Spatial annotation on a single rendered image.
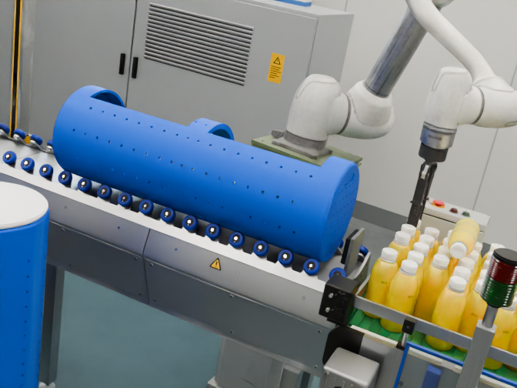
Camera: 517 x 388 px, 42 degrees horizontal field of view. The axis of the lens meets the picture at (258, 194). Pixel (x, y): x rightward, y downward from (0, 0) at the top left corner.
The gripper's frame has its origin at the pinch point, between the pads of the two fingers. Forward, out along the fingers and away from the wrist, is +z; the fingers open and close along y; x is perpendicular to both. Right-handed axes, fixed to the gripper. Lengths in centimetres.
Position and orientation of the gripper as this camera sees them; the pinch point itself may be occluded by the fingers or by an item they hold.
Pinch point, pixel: (416, 212)
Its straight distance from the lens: 195.9
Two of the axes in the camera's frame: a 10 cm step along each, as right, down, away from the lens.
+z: -1.7, 9.2, 3.5
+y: -4.2, 2.5, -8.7
